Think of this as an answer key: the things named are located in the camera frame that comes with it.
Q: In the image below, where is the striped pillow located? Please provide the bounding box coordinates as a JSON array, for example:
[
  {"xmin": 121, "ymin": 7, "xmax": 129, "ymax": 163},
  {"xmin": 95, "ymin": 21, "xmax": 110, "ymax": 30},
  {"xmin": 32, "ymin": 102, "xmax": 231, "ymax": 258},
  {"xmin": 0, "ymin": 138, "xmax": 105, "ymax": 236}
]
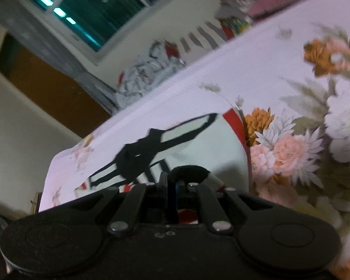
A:
[{"xmin": 178, "ymin": 20, "xmax": 231, "ymax": 53}]

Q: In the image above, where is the striped knitted sweater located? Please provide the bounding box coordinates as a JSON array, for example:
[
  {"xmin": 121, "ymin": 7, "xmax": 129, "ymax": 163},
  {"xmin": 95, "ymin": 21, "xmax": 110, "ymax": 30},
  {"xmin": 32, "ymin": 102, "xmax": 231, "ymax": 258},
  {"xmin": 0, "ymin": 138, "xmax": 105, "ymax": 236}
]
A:
[{"xmin": 74, "ymin": 112, "xmax": 253, "ymax": 225}]

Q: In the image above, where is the grey-blue curtain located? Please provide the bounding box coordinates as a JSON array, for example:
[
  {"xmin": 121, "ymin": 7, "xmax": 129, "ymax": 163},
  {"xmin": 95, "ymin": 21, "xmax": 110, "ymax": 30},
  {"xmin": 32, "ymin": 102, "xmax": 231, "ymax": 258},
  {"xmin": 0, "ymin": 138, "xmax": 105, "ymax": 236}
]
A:
[{"xmin": 0, "ymin": 0, "xmax": 117, "ymax": 114}]

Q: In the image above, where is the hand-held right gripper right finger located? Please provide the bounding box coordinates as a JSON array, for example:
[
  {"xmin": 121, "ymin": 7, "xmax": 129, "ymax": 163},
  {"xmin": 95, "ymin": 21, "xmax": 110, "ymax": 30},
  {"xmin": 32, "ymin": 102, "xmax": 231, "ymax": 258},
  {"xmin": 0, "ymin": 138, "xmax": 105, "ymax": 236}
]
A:
[{"xmin": 175, "ymin": 181, "xmax": 276, "ymax": 235}]

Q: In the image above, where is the colourful patterned cloth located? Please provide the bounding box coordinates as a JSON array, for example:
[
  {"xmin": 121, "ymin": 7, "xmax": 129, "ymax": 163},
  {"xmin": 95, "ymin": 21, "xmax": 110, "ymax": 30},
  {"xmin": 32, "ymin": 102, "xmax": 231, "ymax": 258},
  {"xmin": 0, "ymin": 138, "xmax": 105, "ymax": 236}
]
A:
[{"xmin": 222, "ymin": 14, "xmax": 253, "ymax": 37}]

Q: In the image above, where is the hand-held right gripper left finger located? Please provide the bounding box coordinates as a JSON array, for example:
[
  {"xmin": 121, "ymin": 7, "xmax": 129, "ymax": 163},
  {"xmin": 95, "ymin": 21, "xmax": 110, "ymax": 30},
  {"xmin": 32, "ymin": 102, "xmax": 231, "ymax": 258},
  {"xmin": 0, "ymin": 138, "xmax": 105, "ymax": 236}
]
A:
[{"xmin": 66, "ymin": 171, "xmax": 169, "ymax": 235}]

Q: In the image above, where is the brown wooden door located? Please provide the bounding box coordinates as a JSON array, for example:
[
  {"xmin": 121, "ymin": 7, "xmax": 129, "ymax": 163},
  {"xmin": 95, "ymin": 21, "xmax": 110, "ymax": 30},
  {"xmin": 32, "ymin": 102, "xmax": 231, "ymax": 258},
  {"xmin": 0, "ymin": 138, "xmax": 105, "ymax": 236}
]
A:
[{"xmin": 0, "ymin": 32, "xmax": 111, "ymax": 135}]

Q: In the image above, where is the sliding glass window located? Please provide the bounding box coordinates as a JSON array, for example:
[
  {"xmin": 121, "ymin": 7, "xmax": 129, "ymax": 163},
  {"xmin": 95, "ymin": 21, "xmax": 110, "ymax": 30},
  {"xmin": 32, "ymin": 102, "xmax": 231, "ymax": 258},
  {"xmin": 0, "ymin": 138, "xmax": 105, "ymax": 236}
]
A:
[{"xmin": 20, "ymin": 0, "xmax": 219, "ymax": 62}]

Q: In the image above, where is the pink floral bed sheet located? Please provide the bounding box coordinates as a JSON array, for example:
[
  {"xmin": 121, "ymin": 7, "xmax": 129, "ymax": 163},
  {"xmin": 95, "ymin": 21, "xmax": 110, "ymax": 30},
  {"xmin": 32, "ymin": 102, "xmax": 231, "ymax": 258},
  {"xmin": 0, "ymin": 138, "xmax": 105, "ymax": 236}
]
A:
[{"xmin": 38, "ymin": 0, "xmax": 350, "ymax": 280}]

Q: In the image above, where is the pile of blue-grey clothes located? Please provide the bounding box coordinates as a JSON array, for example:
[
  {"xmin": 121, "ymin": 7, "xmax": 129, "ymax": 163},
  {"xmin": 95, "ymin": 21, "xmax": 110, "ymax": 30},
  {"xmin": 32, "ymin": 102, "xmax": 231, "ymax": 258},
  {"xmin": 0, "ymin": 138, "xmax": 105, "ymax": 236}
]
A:
[{"xmin": 115, "ymin": 39, "xmax": 187, "ymax": 110}]

